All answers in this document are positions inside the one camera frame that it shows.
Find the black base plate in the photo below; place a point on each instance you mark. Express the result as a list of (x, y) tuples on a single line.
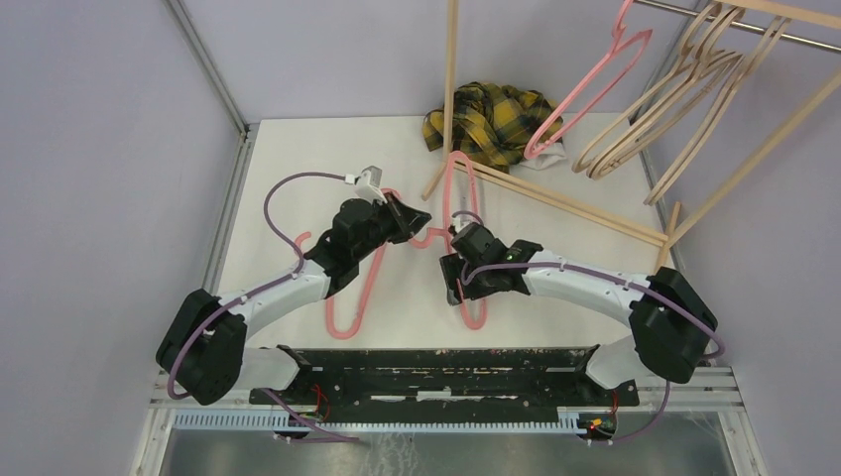
[(448, 385)]

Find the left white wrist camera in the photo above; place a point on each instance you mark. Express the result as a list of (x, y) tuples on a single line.
[(367, 185)]

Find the white cloth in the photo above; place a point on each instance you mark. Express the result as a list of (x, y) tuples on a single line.
[(552, 155)]

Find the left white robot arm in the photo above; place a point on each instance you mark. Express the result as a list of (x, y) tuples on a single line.
[(204, 349)]

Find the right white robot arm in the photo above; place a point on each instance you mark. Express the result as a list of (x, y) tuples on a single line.
[(672, 329)]

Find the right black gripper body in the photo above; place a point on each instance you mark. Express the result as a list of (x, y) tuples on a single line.
[(479, 286)]

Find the yellow plaid shirt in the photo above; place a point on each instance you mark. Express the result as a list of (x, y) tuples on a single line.
[(492, 123)]

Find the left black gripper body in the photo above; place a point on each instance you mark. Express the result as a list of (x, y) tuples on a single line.
[(382, 231)]

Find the white slotted cable duct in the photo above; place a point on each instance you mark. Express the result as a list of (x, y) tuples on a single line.
[(280, 421)]

